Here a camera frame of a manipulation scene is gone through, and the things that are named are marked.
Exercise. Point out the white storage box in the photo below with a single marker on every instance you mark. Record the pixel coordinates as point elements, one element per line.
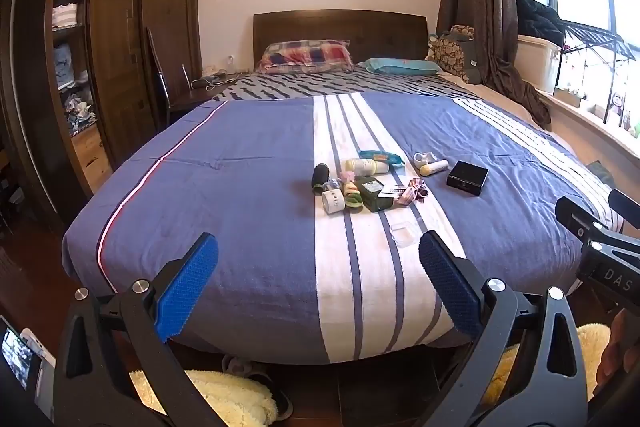
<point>538,61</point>

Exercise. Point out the person right hand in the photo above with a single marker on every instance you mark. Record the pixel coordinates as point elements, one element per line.
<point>613,356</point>

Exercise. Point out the dark bedside table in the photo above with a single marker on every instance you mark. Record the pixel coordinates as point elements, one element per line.
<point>204,90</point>

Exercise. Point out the black roller green ends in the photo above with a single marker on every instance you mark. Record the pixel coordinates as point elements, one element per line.
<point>320,176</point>

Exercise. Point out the black jacket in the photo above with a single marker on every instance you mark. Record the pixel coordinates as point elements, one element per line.
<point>540,21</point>

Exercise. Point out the phone with screen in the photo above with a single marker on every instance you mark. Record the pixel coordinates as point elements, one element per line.
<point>26,382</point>

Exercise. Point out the patterned brown cushion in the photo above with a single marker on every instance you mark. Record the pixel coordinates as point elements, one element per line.
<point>454,52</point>

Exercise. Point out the blue white striped bedspread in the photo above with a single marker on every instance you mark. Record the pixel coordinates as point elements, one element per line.
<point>301,283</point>

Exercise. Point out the teal snack wrapper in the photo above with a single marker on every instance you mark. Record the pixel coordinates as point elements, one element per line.
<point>390,159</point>

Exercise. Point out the dark wooden headboard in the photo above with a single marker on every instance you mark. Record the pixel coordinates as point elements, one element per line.
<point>369,33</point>

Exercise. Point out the dark green box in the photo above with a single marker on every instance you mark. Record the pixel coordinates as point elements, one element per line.
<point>370,190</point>

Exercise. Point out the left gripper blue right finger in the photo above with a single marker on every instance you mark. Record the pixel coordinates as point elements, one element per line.
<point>453,279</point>

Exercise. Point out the toy figurines on sill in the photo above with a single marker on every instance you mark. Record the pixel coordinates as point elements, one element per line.
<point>623,113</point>

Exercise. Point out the teal pillow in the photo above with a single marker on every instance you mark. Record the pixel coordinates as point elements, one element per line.
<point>399,66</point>

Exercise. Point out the dark wooden wardrobe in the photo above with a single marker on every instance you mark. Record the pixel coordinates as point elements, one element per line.
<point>49,47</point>

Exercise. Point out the zebra patterned sheet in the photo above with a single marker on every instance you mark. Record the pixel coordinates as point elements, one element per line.
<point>270,87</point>

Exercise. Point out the yellow fluffy rug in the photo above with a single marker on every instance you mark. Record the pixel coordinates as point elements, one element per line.
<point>241,402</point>

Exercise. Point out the large yellow cap bottle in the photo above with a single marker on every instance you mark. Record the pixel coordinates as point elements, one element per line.
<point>366,167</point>

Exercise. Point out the black drying rack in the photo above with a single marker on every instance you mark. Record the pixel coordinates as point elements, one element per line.
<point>595,64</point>

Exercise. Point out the small yellow cap tube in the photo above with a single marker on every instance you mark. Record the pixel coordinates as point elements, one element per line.
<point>430,168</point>

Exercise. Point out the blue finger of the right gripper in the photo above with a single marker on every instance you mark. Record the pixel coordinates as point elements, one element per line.
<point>626,207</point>
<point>582,219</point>

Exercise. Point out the plaid red blue pillow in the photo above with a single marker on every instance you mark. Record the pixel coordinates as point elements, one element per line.
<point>291,57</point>

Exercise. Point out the black box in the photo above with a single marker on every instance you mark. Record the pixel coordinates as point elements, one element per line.
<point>467,178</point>

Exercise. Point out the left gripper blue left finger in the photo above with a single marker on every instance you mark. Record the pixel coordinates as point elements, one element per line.
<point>181,283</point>

